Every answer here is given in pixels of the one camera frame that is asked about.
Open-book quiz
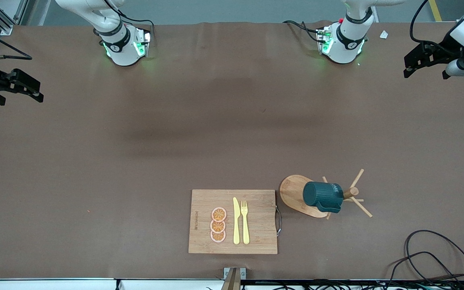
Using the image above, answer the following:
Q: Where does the dark teal cup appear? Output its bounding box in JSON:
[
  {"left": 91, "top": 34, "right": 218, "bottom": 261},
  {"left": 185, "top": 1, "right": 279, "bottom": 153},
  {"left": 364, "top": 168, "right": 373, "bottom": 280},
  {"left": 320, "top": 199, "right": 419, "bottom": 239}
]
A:
[{"left": 302, "top": 181, "right": 344, "bottom": 214}]

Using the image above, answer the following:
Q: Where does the brown table mat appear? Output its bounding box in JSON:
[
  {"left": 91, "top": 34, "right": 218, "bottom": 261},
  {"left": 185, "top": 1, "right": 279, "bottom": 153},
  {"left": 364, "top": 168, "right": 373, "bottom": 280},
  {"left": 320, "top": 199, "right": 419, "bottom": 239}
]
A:
[{"left": 0, "top": 22, "right": 464, "bottom": 280}]

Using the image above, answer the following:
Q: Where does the wooden mug tree stand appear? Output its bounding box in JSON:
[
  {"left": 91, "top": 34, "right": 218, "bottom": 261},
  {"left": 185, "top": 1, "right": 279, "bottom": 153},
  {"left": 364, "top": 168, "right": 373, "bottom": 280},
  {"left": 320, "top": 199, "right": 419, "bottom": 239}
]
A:
[{"left": 279, "top": 168, "right": 373, "bottom": 220}]

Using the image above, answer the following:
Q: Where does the bamboo cutting board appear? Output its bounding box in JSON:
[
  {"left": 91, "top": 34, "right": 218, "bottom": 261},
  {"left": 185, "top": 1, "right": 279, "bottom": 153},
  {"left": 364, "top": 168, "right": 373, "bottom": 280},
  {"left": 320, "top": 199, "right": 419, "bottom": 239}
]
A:
[{"left": 188, "top": 189, "right": 278, "bottom": 255}]

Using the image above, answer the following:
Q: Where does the yellow plastic fork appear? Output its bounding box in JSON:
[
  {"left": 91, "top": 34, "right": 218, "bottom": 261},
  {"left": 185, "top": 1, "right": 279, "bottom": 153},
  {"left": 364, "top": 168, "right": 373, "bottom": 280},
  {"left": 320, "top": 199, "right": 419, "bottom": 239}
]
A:
[{"left": 240, "top": 200, "right": 251, "bottom": 245}]

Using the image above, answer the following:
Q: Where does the yellow plastic knife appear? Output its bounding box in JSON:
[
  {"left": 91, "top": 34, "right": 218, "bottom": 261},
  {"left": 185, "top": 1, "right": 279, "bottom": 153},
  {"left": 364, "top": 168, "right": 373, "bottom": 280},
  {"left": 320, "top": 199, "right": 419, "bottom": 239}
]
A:
[{"left": 233, "top": 197, "right": 241, "bottom": 245}]

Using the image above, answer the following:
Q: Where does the aluminium frame profile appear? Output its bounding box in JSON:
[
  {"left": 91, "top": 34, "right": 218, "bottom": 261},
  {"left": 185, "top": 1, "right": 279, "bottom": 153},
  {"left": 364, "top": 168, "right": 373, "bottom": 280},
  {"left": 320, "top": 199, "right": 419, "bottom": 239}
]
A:
[{"left": 0, "top": 0, "right": 29, "bottom": 36}]

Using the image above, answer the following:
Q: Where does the black left arm base cable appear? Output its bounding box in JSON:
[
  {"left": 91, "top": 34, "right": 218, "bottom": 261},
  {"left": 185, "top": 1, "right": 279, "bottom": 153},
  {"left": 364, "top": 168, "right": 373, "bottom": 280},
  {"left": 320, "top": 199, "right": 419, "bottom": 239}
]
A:
[{"left": 282, "top": 19, "right": 323, "bottom": 43}]

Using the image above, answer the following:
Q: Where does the black arm base cable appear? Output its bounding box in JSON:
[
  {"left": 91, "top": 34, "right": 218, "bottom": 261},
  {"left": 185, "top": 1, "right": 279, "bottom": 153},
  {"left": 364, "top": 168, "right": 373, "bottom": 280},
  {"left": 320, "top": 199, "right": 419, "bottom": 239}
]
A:
[
  {"left": 103, "top": 0, "right": 155, "bottom": 41},
  {"left": 282, "top": 19, "right": 323, "bottom": 43}
]

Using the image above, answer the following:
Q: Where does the black right arm base cable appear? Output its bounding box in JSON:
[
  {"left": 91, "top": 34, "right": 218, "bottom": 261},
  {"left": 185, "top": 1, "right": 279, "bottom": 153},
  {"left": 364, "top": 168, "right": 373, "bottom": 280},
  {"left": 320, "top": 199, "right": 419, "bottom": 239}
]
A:
[{"left": 103, "top": 0, "right": 155, "bottom": 41}]

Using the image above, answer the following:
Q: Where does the black cable loop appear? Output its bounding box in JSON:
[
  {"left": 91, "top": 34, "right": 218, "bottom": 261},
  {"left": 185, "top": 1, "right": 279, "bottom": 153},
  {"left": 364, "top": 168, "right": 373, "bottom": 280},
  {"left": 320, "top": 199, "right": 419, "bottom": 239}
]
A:
[
  {"left": 404, "top": 230, "right": 464, "bottom": 282},
  {"left": 385, "top": 251, "right": 458, "bottom": 282}
]

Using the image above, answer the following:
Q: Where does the metal mount bracket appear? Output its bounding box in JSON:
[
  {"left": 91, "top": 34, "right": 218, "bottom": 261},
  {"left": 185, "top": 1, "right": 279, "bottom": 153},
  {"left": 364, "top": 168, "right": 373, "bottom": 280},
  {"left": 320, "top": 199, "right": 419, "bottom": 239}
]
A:
[{"left": 223, "top": 267, "right": 247, "bottom": 290}]

